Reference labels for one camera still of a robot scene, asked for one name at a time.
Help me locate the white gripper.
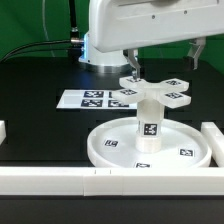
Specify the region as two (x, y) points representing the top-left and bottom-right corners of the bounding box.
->
(89, 0), (224, 80)

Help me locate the white cross-shaped table base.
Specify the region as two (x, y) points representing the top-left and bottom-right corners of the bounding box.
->
(112, 76), (191, 108)

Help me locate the white round table top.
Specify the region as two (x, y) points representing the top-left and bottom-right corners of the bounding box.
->
(87, 117), (212, 169)

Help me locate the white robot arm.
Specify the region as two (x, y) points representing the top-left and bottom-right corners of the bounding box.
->
(80, 0), (224, 78)

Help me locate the white marker plate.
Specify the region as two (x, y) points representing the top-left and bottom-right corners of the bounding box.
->
(57, 90), (137, 109)

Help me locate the white right fence bar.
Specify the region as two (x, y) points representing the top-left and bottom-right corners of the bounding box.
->
(201, 122), (224, 168)

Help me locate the white fence bar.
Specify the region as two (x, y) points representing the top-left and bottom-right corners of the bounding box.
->
(0, 121), (6, 145)
(0, 167), (224, 196)
(201, 122), (224, 168)

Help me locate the white front fence bar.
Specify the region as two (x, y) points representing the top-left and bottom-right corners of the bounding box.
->
(0, 167), (224, 196)

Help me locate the white left fence bar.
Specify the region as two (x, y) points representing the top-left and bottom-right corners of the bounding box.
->
(0, 121), (6, 145)

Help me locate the black vertical cable connector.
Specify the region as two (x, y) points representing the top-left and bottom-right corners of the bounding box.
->
(68, 0), (79, 37)

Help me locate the black cable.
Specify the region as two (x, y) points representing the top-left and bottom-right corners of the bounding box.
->
(0, 38), (85, 63)

